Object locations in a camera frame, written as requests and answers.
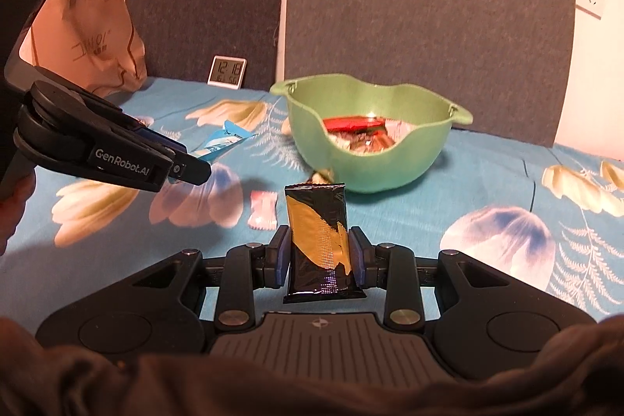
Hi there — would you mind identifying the green plastic bowl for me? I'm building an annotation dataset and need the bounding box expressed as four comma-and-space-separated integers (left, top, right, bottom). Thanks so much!
269, 75, 475, 195

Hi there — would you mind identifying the bright red long packet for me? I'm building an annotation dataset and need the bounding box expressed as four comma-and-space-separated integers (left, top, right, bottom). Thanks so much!
324, 116, 386, 133

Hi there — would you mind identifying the person's left hand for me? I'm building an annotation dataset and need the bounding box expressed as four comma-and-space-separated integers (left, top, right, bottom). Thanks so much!
0, 176, 36, 257

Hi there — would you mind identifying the black gold packet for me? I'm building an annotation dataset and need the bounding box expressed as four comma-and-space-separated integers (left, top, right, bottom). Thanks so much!
283, 183, 367, 304

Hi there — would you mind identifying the light blue packet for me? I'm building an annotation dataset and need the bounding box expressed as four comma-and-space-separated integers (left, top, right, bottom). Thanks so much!
192, 120, 259, 162

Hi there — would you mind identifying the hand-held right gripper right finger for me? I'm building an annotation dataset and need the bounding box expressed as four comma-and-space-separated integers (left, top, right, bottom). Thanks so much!
347, 226, 510, 328

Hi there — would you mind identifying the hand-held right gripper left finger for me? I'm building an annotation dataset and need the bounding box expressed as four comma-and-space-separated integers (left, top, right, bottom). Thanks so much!
131, 225, 294, 328

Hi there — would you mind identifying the white digital clock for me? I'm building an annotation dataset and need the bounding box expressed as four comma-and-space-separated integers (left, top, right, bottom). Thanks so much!
207, 55, 248, 89

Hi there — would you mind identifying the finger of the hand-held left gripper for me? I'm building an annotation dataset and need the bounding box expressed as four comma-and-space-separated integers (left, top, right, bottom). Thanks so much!
128, 122, 189, 154
167, 152, 213, 187

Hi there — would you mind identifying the brown paper bag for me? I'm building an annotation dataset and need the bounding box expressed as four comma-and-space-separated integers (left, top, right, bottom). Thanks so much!
30, 0, 148, 97

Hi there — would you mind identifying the small pink candy packet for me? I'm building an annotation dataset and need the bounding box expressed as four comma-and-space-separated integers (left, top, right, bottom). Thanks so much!
248, 191, 278, 230

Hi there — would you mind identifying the blue floral cloth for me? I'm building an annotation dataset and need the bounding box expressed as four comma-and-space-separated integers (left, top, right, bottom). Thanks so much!
0, 75, 624, 329

